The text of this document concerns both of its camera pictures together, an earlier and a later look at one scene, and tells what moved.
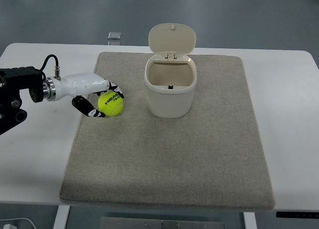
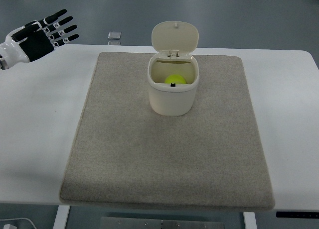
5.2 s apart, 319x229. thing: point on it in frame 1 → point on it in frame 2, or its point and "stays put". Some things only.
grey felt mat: x=213 y=156 stays put
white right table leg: x=249 y=220 stays put
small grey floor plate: x=114 y=35 stays put
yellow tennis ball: x=110 y=103 → x=175 y=78
